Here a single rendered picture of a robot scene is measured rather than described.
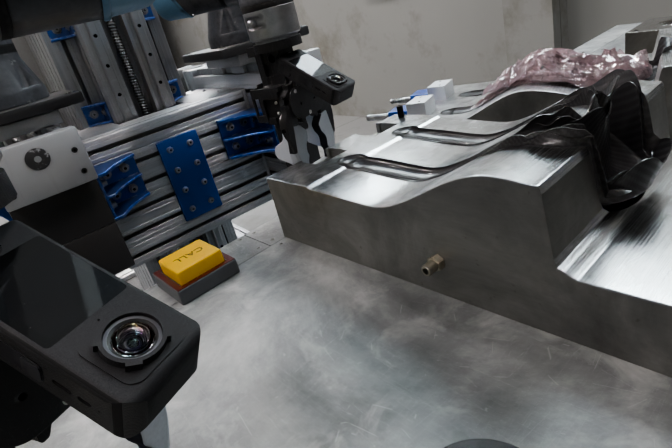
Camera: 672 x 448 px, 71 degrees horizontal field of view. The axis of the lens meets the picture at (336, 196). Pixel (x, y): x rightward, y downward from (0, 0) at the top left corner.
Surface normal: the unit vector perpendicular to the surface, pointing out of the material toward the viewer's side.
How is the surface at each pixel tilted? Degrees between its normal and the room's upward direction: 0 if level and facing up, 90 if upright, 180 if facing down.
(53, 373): 90
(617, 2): 90
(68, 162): 90
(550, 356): 0
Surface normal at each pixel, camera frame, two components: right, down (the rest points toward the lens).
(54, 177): 0.61, 0.17
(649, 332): -0.72, 0.42
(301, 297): -0.23, -0.90
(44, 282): 0.22, -0.80
